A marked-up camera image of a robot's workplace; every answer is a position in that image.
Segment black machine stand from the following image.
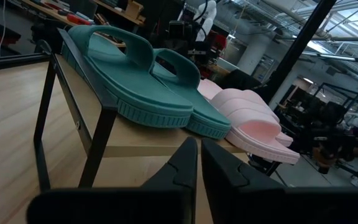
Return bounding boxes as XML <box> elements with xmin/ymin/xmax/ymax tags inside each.
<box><xmin>163</xmin><ymin>20</ymin><xmax>211</xmax><ymax>63</ymax></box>

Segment long white floor cable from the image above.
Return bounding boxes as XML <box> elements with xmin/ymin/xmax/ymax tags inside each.
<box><xmin>0</xmin><ymin>0</ymin><xmax>6</xmax><ymax>57</ymax></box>

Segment wooden shelf black metal frame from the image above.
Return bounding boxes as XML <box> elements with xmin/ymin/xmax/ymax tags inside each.
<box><xmin>33</xmin><ymin>27</ymin><xmax>282</xmax><ymax>190</ymax></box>

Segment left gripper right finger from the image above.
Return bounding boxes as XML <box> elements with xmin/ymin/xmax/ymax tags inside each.
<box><xmin>201</xmin><ymin>138</ymin><xmax>358</xmax><ymax>224</ymax></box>

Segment cardboard box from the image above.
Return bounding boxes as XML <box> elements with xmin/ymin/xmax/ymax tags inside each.
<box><xmin>124</xmin><ymin>0</ymin><xmax>145</xmax><ymax>22</ymax></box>

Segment grey concrete pillar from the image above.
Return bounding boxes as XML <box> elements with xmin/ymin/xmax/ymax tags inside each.
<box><xmin>237</xmin><ymin>32</ymin><xmax>272</xmax><ymax>75</ymax></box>

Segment wooden workbench grey legs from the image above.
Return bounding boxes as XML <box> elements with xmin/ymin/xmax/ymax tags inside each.
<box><xmin>20</xmin><ymin>0</ymin><xmax>127</xmax><ymax>48</ymax></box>

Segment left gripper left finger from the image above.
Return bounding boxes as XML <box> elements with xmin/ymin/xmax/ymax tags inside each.
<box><xmin>25</xmin><ymin>136</ymin><xmax>198</xmax><ymax>224</ymax></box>

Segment red toolbox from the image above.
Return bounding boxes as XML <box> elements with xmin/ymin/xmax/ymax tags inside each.
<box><xmin>66</xmin><ymin>14</ymin><xmax>92</xmax><ymax>26</ymax></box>

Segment green rubber slide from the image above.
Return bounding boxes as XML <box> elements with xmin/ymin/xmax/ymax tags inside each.
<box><xmin>152</xmin><ymin>48</ymin><xmax>232</xmax><ymax>140</ymax></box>
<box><xmin>60</xmin><ymin>24</ymin><xmax>195</xmax><ymax>129</ymax></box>

